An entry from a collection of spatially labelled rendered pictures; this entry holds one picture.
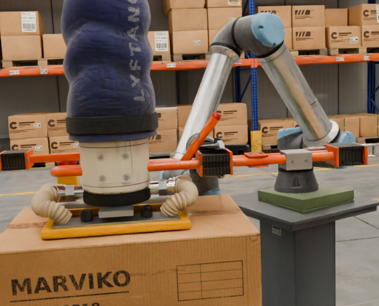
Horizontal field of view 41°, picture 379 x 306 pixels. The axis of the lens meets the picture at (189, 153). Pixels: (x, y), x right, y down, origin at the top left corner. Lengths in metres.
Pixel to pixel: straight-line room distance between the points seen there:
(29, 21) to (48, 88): 1.67
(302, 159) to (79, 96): 0.57
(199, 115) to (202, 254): 0.71
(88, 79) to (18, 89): 8.59
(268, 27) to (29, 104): 8.21
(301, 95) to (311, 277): 0.81
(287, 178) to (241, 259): 1.07
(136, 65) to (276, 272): 1.38
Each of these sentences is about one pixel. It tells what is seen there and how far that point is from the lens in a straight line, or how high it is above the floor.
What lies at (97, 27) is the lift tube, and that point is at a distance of 1.19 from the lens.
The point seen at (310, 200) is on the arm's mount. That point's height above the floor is 0.80.
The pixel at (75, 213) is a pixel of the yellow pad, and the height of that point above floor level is 0.96.
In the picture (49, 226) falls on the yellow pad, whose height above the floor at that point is 0.97.
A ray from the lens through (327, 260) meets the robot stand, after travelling 2.34.
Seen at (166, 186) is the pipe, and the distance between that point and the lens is 1.29.
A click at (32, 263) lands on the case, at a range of 1.17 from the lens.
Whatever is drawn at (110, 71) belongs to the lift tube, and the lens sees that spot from 1.18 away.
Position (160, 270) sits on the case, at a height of 0.88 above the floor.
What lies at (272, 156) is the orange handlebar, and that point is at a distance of 1.31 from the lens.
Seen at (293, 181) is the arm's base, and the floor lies 0.85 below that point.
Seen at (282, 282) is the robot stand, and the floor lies 0.41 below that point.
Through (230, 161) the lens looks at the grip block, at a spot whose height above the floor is 1.09.
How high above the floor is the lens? 1.29
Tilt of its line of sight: 8 degrees down
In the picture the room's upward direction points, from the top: 3 degrees counter-clockwise
